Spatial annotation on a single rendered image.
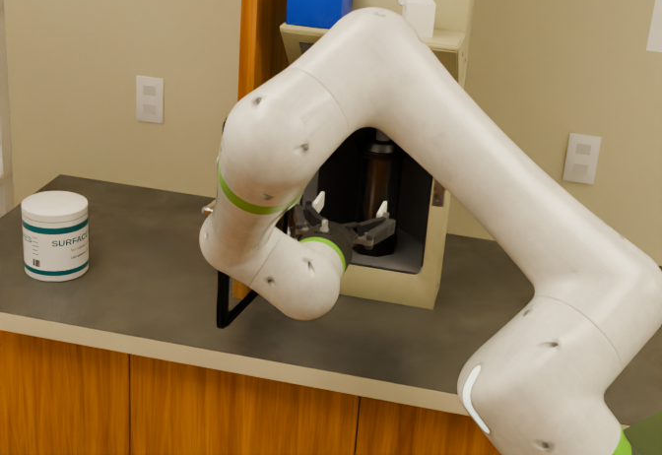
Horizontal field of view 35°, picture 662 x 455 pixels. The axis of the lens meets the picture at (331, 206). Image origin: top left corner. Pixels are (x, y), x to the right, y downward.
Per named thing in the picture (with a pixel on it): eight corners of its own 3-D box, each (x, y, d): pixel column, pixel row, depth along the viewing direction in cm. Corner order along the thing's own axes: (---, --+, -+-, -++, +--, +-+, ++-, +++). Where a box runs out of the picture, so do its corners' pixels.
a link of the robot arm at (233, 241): (277, 232, 133) (321, 164, 137) (200, 183, 133) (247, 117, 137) (242, 296, 167) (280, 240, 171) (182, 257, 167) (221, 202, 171)
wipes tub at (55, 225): (42, 250, 226) (39, 185, 220) (99, 260, 223) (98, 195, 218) (12, 276, 214) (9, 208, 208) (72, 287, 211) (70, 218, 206)
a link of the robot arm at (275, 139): (362, 121, 120) (287, 46, 121) (282, 192, 115) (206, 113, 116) (330, 174, 137) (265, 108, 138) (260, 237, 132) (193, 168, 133)
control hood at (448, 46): (292, 64, 201) (295, 12, 197) (460, 86, 195) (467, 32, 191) (275, 79, 190) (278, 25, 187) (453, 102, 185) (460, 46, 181)
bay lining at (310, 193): (323, 210, 238) (335, 57, 224) (437, 227, 233) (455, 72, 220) (297, 253, 215) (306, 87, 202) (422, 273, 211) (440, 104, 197)
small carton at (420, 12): (400, 30, 190) (404, -4, 187) (428, 31, 190) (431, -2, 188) (404, 35, 185) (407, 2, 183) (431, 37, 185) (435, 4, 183)
